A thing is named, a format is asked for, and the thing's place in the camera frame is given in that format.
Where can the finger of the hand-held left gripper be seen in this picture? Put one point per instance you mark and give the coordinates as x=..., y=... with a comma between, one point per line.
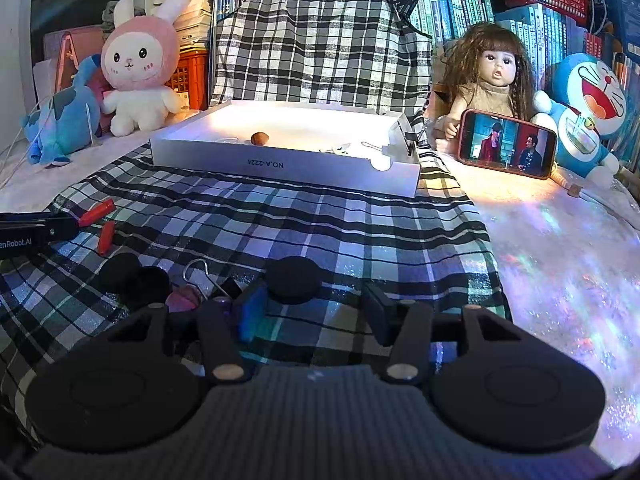
x=62, y=225

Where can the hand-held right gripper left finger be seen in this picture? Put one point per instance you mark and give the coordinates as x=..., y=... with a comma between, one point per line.
x=252, y=310

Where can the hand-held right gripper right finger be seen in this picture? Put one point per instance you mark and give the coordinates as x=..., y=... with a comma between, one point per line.
x=380, y=310

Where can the black binder clip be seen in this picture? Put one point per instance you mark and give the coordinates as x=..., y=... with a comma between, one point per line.
x=230, y=287

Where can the white cardboard box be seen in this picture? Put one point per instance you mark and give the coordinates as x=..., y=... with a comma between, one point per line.
x=200, y=157

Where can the brown nut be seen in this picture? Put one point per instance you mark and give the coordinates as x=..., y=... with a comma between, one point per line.
x=260, y=138

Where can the black white plaid cloth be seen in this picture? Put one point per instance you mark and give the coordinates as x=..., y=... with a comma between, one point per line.
x=300, y=230

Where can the blue spotted plush toy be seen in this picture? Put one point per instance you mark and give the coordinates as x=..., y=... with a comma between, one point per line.
x=65, y=120

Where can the pink bag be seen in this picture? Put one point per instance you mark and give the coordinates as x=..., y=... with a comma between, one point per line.
x=70, y=40

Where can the pink bunny plush toy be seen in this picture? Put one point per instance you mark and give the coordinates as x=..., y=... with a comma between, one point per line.
x=140, y=55

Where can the red plastic crate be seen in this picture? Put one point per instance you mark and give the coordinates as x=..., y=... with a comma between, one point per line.
x=192, y=75

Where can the smartphone in red case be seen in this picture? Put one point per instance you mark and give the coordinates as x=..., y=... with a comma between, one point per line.
x=505, y=142

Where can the grey cloth bundle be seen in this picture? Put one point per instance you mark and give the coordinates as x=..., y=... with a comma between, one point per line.
x=110, y=17

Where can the stack of white books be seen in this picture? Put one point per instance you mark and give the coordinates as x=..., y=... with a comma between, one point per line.
x=200, y=15

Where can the blue cat plush toy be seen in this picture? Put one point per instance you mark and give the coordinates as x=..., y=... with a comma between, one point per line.
x=575, y=130

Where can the black white plaid garment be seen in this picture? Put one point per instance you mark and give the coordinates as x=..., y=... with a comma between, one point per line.
x=320, y=50

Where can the brown haired doll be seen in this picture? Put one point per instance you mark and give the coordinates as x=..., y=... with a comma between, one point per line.
x=495, y=65

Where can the row of blue books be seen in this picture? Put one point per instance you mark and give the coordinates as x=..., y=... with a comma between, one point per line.
x=450, y=15

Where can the dark blue box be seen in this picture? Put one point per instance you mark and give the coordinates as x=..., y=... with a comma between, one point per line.
x=625, y=10

